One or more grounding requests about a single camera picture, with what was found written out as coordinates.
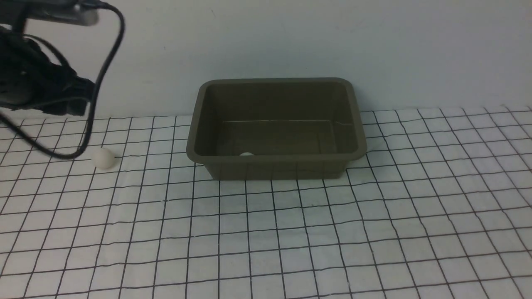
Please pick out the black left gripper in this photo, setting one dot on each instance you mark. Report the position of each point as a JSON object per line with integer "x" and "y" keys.
{"x": 35, "y": 75}

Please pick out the olive green plastic bin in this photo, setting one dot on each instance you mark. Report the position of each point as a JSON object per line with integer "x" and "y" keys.
{"x": 297, "y": 128}

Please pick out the white black-grid tablecloth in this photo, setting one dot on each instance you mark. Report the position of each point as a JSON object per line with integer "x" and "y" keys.
{"x": 439, "y": 208}

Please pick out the grey camera on left gripper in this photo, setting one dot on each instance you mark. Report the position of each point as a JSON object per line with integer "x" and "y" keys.
{"x": 74, "y": 12}

